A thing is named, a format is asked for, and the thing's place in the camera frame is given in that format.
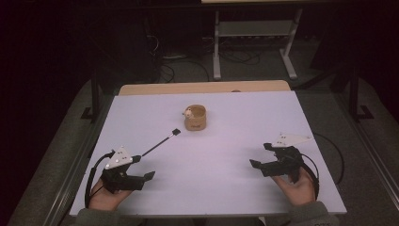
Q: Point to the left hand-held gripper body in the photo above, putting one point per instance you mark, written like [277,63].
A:
[119,158]

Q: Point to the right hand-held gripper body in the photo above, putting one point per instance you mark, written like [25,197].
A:
[287,160]

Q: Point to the thin black brush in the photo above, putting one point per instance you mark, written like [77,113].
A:
[160,144]

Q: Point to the person's right hand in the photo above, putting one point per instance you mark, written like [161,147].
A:
[299,191]

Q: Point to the person's left hand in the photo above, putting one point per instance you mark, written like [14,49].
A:
[105,199]

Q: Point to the white table board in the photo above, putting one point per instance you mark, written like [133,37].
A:
[204,175]

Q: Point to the black metal stand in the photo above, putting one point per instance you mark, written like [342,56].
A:
[95,97]
[355,94]

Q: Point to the small white figurine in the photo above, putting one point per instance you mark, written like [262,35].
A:
[188,113]

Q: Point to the round wooden cup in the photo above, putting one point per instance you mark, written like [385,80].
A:
[197,122]

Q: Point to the wooden table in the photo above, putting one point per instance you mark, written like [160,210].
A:
[188,88]

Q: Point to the white power strip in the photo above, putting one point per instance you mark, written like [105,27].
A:
[174,57]

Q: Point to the white metal desk frame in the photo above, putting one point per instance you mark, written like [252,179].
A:
[251,29]

